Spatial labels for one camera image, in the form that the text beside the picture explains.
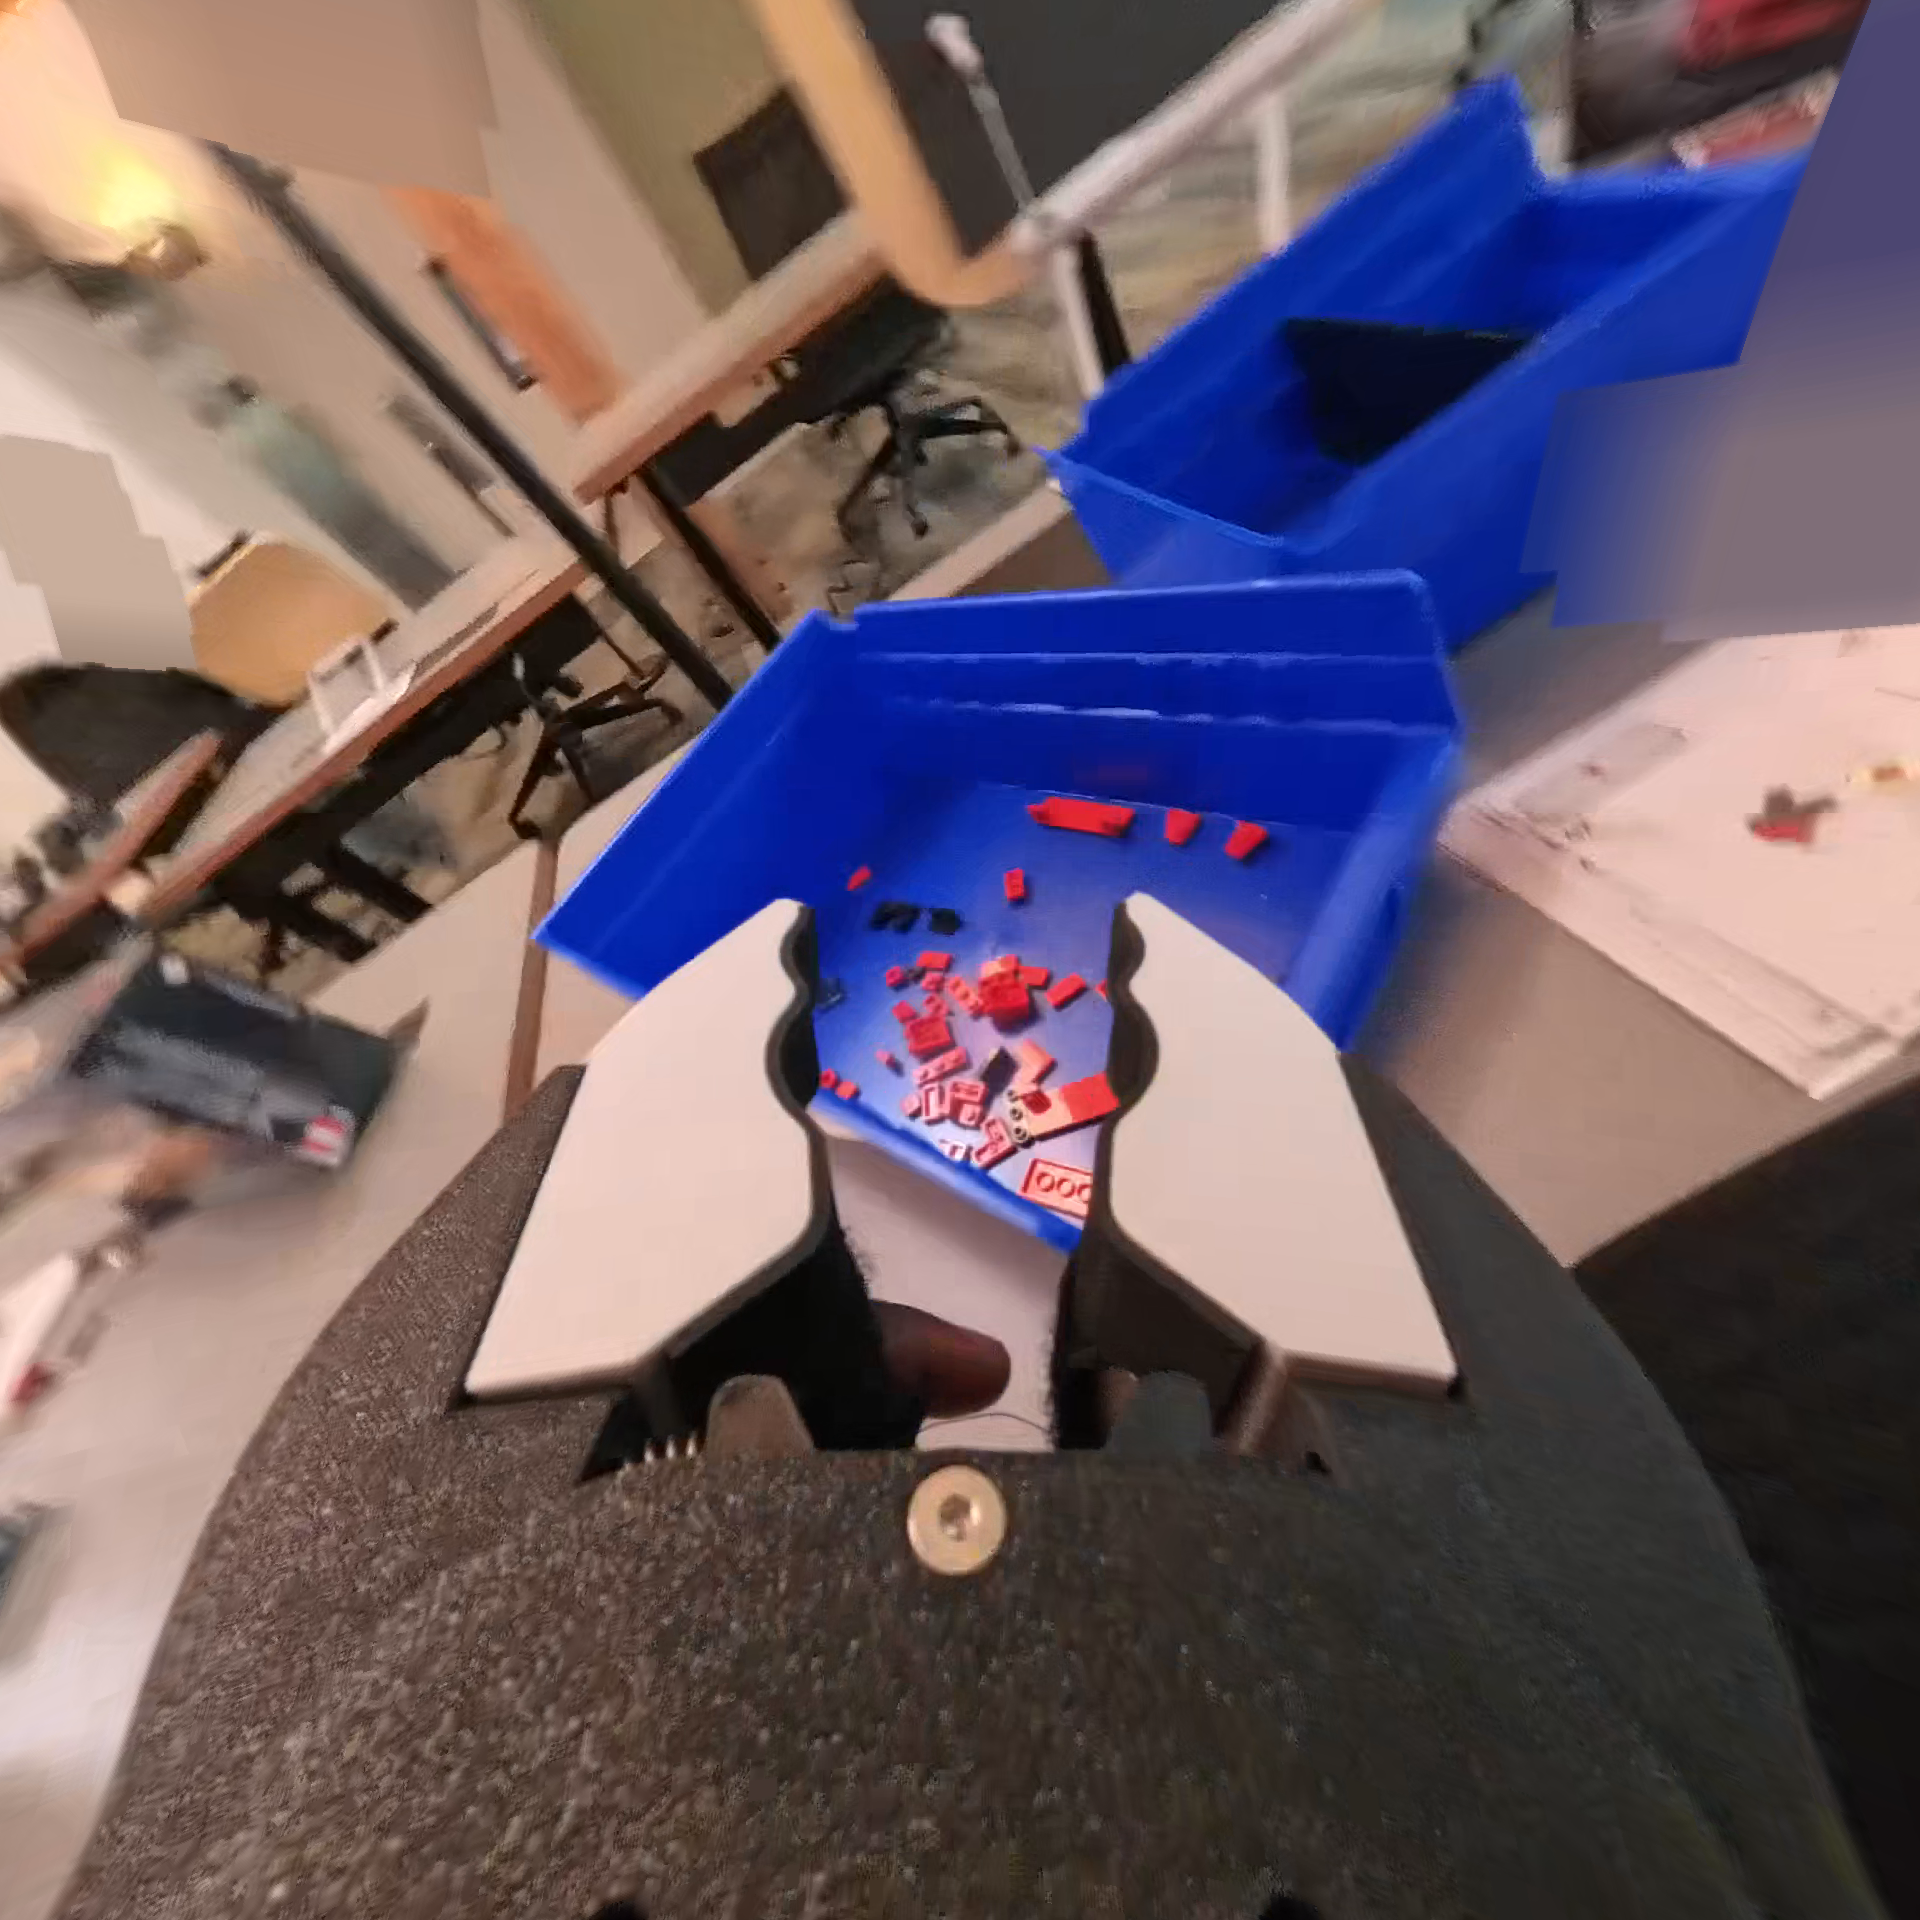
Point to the lego set box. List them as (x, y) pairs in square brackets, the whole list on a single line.
[(226, 1067)]

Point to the blue plastic storage bin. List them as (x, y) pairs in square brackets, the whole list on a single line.
[(1200, 493), (974, 719)]

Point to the black metal pole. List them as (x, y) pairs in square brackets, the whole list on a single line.
[(494, 451)]

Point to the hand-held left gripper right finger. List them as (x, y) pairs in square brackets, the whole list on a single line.
[(1274, 1199)]

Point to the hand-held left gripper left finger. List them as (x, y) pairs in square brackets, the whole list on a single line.
[(646, 1199)]

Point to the grey metal rail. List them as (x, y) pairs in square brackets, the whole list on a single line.
[(1141, 152)]

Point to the lego instruction booklet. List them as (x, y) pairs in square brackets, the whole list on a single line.
[(1649, 839)]

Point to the pile of red lego pieces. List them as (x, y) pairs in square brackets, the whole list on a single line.
[(996, 989)]

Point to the person's left hand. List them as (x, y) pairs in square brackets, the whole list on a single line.
[(946, 1363)]

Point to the black dimpled cushion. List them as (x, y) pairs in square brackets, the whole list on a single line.
[(1802, 1349)]

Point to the black swivel chair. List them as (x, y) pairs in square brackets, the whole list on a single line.
[(900, 375), (119, 736)]

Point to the wooden-edged desk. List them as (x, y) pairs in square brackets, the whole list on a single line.
[(376, 707), (721, 391)]

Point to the black board wooden rim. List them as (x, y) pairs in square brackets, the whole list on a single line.
[(1049, 90)]

